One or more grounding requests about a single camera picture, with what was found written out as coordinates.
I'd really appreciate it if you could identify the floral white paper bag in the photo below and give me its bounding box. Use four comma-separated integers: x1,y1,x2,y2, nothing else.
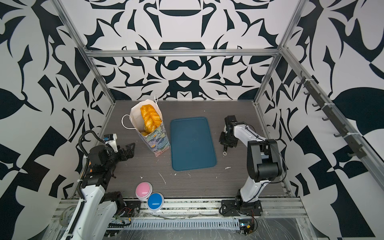
121,98,171,157

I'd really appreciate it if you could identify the long braided bread loaf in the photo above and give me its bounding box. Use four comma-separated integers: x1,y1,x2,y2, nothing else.
141,105,163,134

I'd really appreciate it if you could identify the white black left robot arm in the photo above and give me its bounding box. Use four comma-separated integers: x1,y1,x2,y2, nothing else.
62,130,136,240

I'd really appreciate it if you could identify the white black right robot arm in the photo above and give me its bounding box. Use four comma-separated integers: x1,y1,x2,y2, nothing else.
219,115,285,217

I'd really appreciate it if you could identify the teal rectangular tray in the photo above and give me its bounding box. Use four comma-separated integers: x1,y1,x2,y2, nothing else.
170,117,217,171

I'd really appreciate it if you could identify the pink round button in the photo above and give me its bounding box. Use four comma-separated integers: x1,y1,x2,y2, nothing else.
135,182,153,201

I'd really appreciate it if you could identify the blue round button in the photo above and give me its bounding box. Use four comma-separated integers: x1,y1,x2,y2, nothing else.
147,193,165,212

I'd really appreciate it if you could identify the roll of tape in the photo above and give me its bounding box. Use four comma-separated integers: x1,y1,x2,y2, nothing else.
59,205,77,227

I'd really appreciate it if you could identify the green circuit board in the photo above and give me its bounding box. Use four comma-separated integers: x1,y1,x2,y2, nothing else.
240,221,256,236

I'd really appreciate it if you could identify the black hook rack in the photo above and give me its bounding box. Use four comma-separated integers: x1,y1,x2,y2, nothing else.
298,73,367,159

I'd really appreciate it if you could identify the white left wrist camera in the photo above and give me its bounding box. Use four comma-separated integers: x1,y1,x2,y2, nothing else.
104,134,118,153

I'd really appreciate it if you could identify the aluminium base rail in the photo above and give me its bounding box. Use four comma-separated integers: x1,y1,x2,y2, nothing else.
50,196,310,220

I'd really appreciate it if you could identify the white slotted cable duct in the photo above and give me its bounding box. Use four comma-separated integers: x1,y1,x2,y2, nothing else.
107,218,241,231

